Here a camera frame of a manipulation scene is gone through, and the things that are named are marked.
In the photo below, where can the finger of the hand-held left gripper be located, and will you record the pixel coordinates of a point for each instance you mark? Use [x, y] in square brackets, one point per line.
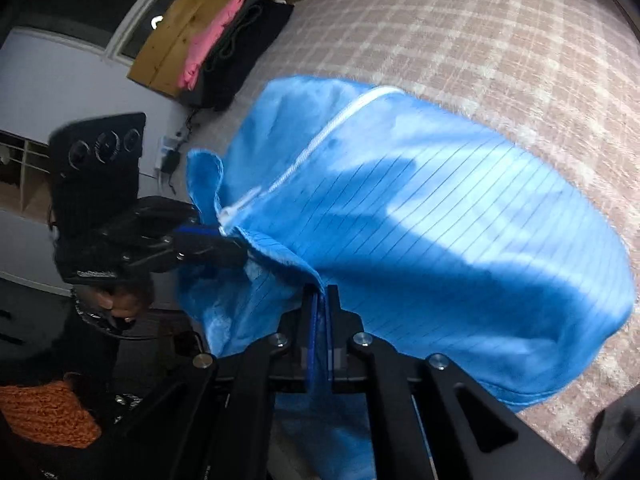
[210, 245]

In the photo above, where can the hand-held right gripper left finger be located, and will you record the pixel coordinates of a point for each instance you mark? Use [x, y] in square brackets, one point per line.
[314, 320]

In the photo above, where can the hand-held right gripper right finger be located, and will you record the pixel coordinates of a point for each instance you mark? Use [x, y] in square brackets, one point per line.
[332, 320]

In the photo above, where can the blue striped zip jacket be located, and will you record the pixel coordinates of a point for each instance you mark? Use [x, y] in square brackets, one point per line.
[425, 220]

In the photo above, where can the person's left forearm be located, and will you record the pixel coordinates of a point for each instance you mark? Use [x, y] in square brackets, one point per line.
[45, 410]

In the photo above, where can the person's left hand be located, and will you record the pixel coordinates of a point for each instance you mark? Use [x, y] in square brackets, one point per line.
[120, 302]

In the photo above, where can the wooden open shelf unit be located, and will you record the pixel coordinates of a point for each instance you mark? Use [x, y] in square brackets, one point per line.
[30, 195]

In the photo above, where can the black power adapter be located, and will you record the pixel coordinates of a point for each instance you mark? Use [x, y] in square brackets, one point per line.
[172, 157]

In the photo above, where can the pink folded cloth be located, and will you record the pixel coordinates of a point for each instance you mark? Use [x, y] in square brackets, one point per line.
[210, 40]

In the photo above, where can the black folded cloth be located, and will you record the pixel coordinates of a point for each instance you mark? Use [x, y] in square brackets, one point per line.
[250, 40]

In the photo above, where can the beige plaid blanket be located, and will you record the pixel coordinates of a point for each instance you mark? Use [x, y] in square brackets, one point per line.
[500, 35]

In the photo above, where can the white window frame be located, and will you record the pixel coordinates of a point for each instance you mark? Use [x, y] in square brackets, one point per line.
[145, 5]

